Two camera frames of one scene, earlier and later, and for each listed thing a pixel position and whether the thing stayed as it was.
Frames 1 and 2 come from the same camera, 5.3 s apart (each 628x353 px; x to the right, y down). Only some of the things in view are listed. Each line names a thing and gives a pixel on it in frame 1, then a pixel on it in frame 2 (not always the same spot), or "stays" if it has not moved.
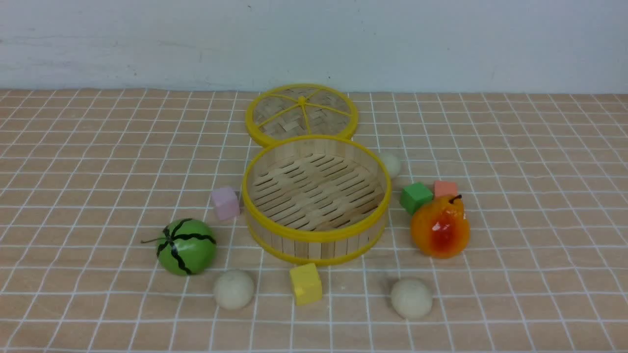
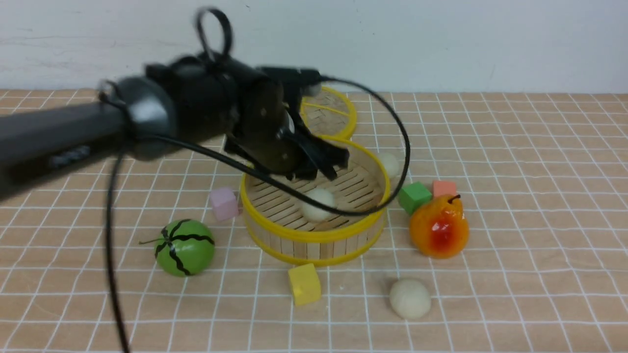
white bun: x=411 y=298 stays
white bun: x=392 y=163 stays
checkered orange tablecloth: x=122 y=229 stays
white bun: x=233 y=289 -> x=316 y=213
